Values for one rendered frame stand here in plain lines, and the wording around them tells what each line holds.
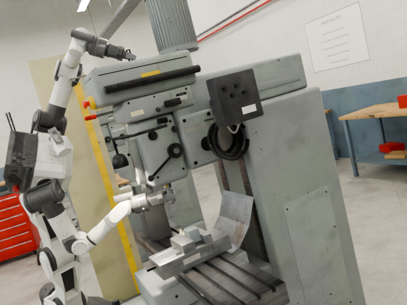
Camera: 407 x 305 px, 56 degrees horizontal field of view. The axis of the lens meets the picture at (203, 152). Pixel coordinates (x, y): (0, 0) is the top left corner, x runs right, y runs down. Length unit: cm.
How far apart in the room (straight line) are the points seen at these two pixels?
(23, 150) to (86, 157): 161
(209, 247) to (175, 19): 106
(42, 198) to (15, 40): 937
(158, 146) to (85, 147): 182
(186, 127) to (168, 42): 41
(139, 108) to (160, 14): 46
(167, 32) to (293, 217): 109
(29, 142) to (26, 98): 884
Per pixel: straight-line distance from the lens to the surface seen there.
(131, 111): 171
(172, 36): 187
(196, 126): 181
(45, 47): 1106
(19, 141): 200
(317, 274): 218
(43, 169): 192
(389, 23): 600
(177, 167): 180
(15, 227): 637
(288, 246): 202
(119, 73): 171
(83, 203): 357
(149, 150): 175
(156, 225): 218
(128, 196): 190
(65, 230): 190
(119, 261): 374
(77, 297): 250
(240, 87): 165
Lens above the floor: 167
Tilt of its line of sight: 8 degrees down
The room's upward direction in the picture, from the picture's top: 15 degrees counter-clockwise
